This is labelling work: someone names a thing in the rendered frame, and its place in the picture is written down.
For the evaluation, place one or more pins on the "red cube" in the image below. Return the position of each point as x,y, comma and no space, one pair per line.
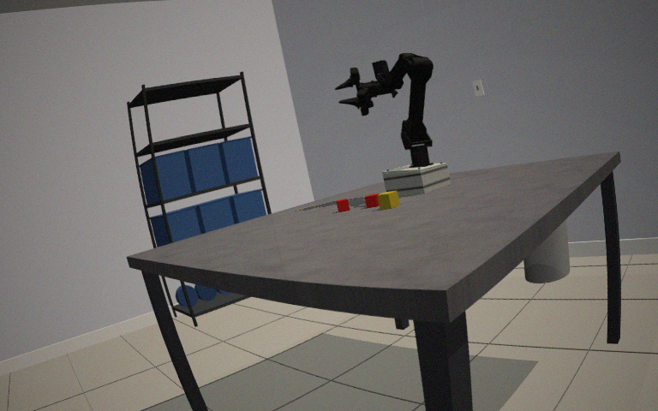
343,205
371,200

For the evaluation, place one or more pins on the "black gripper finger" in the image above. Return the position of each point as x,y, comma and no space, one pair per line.
348,83
352,101

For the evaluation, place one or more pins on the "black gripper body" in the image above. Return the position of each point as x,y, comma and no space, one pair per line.
355,79

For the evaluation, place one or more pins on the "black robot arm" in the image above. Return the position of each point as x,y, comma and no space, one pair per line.
419,69

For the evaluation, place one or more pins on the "yellow cube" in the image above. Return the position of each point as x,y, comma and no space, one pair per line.
388,200

